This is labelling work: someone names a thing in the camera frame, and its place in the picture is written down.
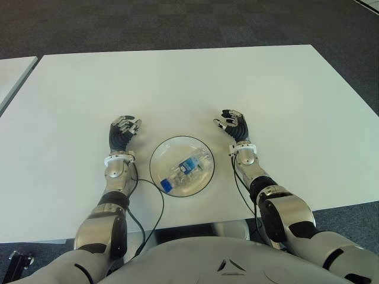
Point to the grey robot torso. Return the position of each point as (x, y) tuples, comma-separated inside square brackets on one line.
[(189, 266)]

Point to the white plate black rim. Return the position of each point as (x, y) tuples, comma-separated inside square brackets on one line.
[(161, 154)]

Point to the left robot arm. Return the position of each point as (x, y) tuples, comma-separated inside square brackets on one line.
[(114, 183)]

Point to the clear water bottle blue cap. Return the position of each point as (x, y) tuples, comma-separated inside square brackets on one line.
[(186, 165)]

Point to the grey round table base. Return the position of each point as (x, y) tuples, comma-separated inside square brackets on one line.
[(234, 229)]

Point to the black metal bracket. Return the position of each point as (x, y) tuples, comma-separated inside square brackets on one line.
[(19, 260)]

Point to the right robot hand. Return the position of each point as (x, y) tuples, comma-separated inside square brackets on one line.
[(238, 130)]

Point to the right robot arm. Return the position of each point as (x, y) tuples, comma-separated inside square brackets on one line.
[(284, 213)]

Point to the white side table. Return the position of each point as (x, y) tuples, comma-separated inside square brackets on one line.
[(12, 77)]

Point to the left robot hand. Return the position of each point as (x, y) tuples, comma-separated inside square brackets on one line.
[(120, 139)]

